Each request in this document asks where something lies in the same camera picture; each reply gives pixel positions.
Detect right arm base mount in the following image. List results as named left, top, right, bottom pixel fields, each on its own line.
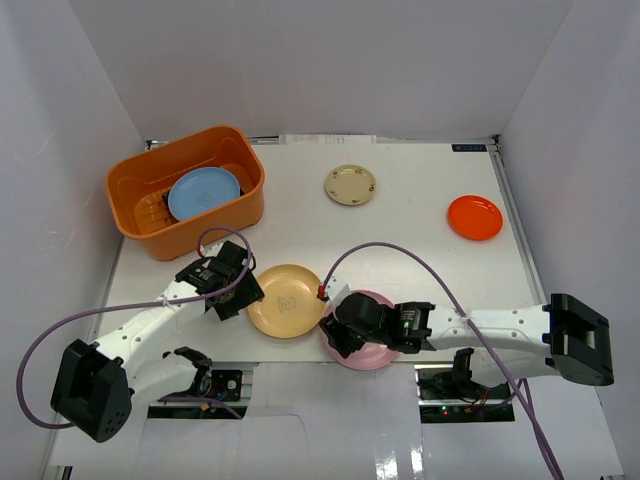
left=415, top=365, right=515, bottom=425

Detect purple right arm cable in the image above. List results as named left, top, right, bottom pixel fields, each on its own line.
left=319, top=242, right=566, bottom=480

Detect black floral square plate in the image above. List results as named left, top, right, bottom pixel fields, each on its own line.
left=161, top=190, right=176, bottom=223

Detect white paper sheets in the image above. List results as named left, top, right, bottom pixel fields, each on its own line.
left=278, top=134, right=377, bottom=145

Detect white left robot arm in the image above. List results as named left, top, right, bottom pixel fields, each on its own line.
left=51, top=241, right=264, bottom=443

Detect light blue round plate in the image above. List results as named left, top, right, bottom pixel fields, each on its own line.
left=169, top=167, right=241, bottom=221

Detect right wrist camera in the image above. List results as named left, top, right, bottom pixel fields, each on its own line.
left=317, top=275, right=351, bottom=307

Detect orange round plate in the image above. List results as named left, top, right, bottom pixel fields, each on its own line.
left=447, top=195, right=504, bottom=241

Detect pink round plate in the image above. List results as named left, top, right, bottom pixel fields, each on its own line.
left=323, top=289, right=401, bottom=372

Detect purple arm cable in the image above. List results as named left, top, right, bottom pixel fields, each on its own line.
left=319, top=242, right=566, bottom=480
left=16, top=227, right=254, bottom=430

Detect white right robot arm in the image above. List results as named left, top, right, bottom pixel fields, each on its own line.
left=319, top=293, right=614, bottom=399

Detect blue table label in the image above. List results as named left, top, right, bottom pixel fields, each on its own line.
left=451, top=144, right=487, bottom=153

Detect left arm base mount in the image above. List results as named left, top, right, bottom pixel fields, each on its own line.
left=147, top=369, right=252, bottom=420

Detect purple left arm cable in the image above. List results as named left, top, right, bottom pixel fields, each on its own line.
left=16, top=227, right=254, bottom=430

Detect beige floral round plate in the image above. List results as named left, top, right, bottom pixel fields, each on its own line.
left=324, top=165, right=377, bottom=206

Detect yellow round plate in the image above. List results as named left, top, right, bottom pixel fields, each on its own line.
left=247, top=264, right=325, bottom=339

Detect orange plastic bin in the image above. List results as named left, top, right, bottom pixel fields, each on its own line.
left=105, top=125, right=265, bottom=261

